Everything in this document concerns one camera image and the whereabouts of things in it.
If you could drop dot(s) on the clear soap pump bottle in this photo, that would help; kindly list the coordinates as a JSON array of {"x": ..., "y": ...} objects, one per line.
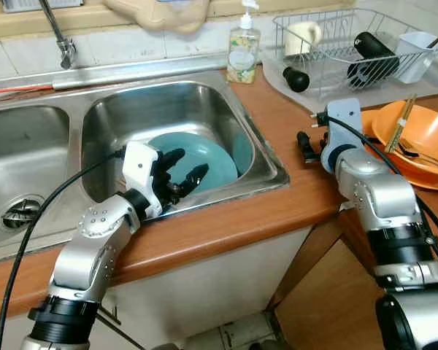
[{"x": 243, "y": 55}]

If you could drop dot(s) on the white cabinet door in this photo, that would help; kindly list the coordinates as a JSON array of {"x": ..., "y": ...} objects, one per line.
[{"x": 204, "y": 292}]

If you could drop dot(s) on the stainless steel double sink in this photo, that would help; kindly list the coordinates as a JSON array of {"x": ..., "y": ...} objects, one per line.
[{"x": 124, "y": 109}]

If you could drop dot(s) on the orange bowl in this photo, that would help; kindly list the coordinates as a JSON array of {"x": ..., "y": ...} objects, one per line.
[{"x": 431, "y": 131}]

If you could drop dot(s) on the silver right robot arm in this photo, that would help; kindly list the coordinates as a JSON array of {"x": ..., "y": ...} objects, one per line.
[{"x": 383, "y": 211}]

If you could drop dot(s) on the chrome faucet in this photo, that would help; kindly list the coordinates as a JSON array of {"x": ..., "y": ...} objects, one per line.
[{"x": 58, "y": 36}]

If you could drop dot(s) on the cream mug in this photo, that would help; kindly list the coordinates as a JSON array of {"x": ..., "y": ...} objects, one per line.
[{"x": 301, "y": 36}]

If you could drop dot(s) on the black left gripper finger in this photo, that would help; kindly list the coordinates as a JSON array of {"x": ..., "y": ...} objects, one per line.
[
  {"x": 174, "y": 156},
  {"x": 196, "y": 176}
]

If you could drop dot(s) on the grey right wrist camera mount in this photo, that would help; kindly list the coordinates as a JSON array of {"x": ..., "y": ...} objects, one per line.
[{"x": 343, "y": 120}]

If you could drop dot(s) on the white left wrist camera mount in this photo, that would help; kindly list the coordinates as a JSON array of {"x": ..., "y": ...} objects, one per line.
[{"x": 137, "y": 166}]

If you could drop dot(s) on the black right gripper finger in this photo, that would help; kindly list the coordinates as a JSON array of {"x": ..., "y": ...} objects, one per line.
[{"x": 304, "y": 146}]

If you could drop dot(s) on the white plastic cutlery holder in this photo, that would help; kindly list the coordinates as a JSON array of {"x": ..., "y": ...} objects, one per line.
[{"x": 416, "y": 55}]

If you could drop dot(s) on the grey drain tray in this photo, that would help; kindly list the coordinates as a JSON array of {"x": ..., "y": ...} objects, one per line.
[{"x": 409, "y": 95}]

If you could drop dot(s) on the beige cloth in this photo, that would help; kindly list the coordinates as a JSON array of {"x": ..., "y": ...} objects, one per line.
[{"x": 160, "y": 14}]

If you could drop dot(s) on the small black round bottle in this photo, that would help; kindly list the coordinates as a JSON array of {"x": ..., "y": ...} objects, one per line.
[{"x": 296, "y": 79}]

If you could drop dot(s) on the metal sink drain strainer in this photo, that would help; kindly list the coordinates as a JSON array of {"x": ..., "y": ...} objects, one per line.
[{"x": 20, "y": 213}]

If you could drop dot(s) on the orange plate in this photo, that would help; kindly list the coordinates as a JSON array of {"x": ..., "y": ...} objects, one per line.
[{"x": 423, "y": 179}]

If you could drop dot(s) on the wooden chopstick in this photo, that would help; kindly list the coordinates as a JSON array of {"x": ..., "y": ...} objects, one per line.
[
  {"x": 398, "y": 124},
  {"x": 404, "y": 122}
]

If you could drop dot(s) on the black cylindrical bottle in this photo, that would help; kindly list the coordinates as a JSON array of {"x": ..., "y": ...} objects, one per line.
[{"x": 372, "y": 52}]

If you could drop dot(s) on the metal fork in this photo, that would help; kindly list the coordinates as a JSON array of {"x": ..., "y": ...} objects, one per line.
[{"x": 423, "y": 157}]

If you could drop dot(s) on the teal plate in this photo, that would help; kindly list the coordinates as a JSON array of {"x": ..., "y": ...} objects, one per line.
[{"x": 215, "y": 157}]

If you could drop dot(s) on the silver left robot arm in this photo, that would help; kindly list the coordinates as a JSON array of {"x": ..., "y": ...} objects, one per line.
[{"x": 87, "y": 251}]

